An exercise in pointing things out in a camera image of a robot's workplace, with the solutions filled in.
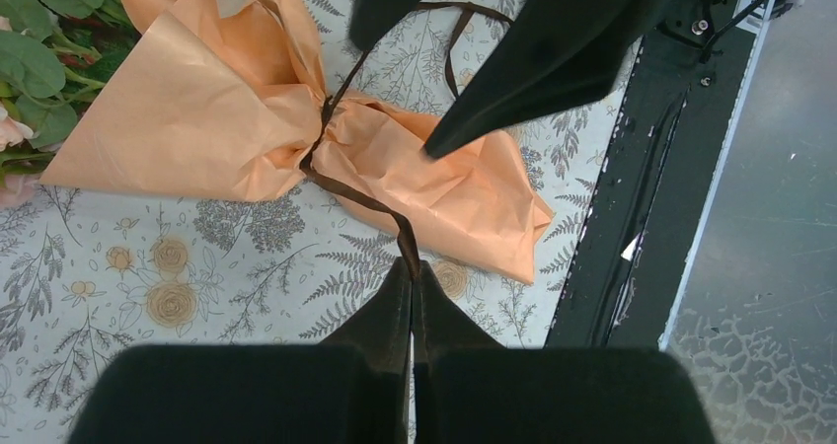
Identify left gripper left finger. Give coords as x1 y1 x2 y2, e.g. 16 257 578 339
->
69 259 415 443

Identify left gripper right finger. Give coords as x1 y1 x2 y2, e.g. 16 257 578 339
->
412 263 715 443

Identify dark brown ribbon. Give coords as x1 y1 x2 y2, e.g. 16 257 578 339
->
297 0 518 281

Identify peach wrapping paper sheet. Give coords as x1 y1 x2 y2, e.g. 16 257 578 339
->
41 0 553 283

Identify floral patterned table mat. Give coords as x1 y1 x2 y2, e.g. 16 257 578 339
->
0 0 643 444

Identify black mounting base rail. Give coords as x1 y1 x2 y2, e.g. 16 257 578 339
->
546 0 775 347

